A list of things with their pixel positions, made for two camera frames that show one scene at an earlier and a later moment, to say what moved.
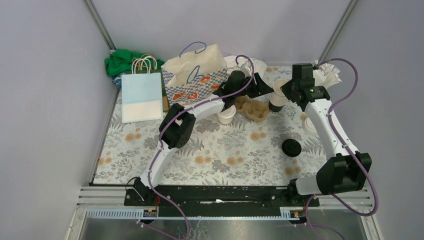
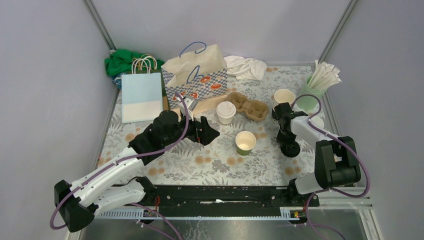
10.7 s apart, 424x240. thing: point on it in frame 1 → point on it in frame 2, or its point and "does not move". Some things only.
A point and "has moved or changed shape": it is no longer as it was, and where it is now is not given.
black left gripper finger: x=263 y=88 → x=207 y=133
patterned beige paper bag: x=194 y=75 does not move
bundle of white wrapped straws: x=325 y=74 does not move
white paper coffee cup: x=225 y=121 does not move
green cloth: x=120 y=61 does not move
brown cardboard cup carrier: x=256 y=110 does not move
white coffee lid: x=228 y=113 does not move
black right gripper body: x=288 y=88 → x=284 y=137
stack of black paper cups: x=277 y=99 has moved or changed shape
